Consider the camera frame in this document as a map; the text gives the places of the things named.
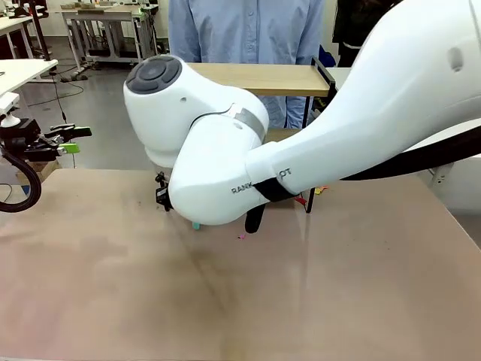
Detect person in blue shirt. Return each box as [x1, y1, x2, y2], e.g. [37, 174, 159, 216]
[168, 0, 326, 129]

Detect cardboard box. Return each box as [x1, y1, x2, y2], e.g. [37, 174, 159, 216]
[17, 159, 62, 185]

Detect black floor cable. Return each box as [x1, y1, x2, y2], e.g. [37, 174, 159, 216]
[47, 71, 86, 125]

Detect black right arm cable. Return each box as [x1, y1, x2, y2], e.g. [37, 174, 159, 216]
[244, 126, 481, 235]

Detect grey metal workbench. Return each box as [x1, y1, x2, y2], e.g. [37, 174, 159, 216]
[61, 3, 159, 74]

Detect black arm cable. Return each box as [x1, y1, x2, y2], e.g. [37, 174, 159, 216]
[0, 150, 42, 214]
[244, 126, 481, 235]

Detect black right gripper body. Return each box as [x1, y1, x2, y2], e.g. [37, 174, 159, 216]
[155, 171, 174, 206]

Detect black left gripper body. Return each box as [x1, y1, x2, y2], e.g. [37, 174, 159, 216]
[0, 118, 57, 162]

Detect background person dark clothes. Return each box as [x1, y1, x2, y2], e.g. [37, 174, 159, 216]
[332, 0, 401, 69]

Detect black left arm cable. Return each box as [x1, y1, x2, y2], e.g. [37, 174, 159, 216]
[0, 150, 42, 214]

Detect black metal post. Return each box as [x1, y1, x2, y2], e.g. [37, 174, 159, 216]
[26, 0, 53, 62]

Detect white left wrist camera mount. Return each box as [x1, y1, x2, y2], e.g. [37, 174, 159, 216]
[0, 92, 20, 129]

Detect white desk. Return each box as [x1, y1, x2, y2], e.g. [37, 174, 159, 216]
[0, 59, 59, 99]

